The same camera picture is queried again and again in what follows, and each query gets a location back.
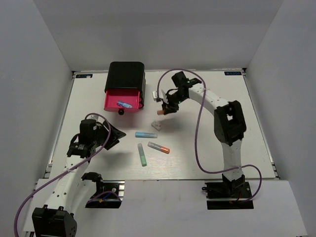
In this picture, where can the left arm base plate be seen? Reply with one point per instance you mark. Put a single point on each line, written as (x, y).
(108, 195)

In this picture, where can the orange capped clear highlighter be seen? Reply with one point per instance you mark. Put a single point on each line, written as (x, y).
(159, 147)

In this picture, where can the blue table label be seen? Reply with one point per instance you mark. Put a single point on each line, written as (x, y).
(84, 76)
(232, 73)

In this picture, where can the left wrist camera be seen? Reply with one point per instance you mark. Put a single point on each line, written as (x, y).
(93, 118)

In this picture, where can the pink lower drawer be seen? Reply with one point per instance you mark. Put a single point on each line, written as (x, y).
(141, 100)

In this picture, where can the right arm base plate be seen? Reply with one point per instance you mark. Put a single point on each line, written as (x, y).
(219, 198)

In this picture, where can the green highlighter pen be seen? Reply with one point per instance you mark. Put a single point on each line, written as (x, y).
(142, 154)

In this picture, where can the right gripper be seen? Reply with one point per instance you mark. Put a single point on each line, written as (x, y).
(168, 107)

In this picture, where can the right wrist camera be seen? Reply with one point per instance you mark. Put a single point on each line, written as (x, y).
(159, 98)

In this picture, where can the pink top drawer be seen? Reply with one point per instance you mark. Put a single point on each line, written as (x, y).
(130, 96)

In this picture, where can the right blue table label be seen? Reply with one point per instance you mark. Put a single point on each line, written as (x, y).
(232, 73)

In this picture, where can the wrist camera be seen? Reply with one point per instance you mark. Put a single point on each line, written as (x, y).
(93, 118)
(159, 98)

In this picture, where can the blue highlighter pen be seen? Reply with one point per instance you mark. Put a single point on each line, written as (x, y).
(139, 134)

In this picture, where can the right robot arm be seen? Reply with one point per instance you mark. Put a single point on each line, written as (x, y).
(229, 127)

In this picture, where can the left blue table label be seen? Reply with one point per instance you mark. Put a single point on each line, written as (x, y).
(84, 76)

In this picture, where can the pink drawer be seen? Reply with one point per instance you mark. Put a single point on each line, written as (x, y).
(130, 96)
(141, 100)

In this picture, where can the blue pen refill case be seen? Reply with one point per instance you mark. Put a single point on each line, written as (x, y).
(122, 104)

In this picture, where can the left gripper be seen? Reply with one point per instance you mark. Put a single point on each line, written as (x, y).
(115, 134)

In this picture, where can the black drawer cabinet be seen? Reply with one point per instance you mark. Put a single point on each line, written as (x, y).
(126, 75)

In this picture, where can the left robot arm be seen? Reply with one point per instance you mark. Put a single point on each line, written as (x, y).
(78, 188)

